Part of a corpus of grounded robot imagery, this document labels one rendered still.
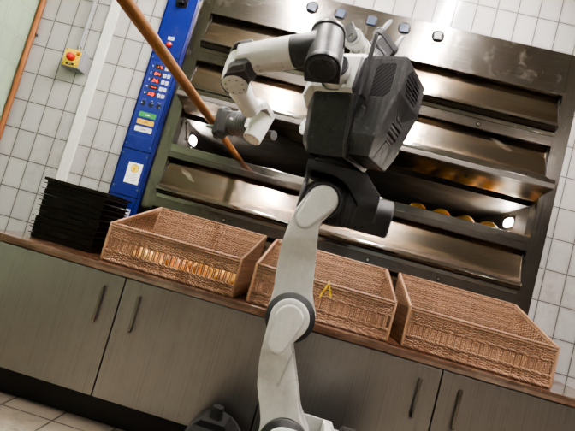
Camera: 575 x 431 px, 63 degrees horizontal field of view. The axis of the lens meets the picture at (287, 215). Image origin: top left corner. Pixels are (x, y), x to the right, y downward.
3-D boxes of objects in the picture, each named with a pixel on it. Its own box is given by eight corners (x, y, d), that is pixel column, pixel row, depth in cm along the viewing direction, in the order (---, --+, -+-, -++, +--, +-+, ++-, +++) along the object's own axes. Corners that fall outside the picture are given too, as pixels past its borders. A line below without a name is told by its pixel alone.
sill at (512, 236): (173, 153, 243) (174, 145, 243) (522, 245, 228) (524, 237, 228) (169, 150, 237) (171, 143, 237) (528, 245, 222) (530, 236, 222)
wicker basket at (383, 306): (259, 292, 226) (275, 238, 228) (375, 326, 220) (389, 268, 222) (243, 301, 178) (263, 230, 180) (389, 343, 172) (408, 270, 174)
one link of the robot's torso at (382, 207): (382, 240, 147) (395, 186, 148) (388, 238, 134) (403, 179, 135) (295, 217, 149) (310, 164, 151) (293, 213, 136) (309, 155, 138)
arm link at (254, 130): (228, 129, 161) (251, 132, 154) (242, 105, 165) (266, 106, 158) (245, 150, 169) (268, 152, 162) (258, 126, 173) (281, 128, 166)
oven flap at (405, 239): (157, 191, 235) (172, 159, 243) (517, 290, 219) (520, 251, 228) (155, 187, 230) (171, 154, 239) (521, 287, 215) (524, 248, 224)
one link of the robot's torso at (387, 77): (406, 189, 148) (434, 83, 151) (370, 156, 119) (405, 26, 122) (324, 175, 164) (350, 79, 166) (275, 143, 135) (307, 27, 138)
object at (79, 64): (67, 70, 245) (73, 52, 246) (85, 74, 244) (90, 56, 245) (59, 64, 237) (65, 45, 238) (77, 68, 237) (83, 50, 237)
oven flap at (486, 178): (175, 93, 224) (185, 113, 244) (554, 189, 209) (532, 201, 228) (177, 89, 225) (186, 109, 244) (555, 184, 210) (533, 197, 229)
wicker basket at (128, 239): (144, 260, 231) (160, 206, 233) (253, 292, 225) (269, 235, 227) (96, 258, 183) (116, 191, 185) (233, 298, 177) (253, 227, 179)
